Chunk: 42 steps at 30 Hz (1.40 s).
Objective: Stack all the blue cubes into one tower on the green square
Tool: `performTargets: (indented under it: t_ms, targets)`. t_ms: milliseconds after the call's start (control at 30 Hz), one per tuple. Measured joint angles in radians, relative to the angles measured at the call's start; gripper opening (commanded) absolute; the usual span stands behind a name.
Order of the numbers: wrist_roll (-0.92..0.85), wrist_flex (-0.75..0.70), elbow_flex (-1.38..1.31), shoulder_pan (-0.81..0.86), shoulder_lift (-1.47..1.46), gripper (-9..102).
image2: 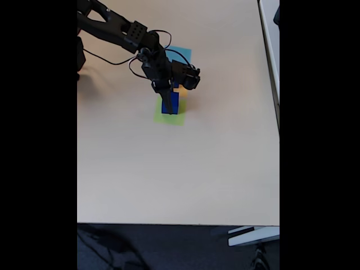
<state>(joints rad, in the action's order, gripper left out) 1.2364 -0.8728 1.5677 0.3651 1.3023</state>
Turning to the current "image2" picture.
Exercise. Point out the large blue cube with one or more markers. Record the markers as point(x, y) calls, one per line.
point(176, 105)

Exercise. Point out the black stand leg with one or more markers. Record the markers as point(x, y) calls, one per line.
point(260, 258)

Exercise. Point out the green paper square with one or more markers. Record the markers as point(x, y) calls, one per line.
point(168, 119)

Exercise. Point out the dark blue object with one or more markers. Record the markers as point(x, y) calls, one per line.
point(277, 15)

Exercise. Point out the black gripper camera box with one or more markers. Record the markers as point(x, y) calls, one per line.
point(161, 85)

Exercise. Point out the blue paper square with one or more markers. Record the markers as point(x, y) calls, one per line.
point(184, 53)

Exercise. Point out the white side table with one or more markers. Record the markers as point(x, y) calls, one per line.
point(271, 56)

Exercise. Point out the white table foot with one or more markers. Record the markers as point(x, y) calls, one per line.
point(253, 237)

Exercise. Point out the orange paper square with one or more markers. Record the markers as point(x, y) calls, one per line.
point(183, 92)

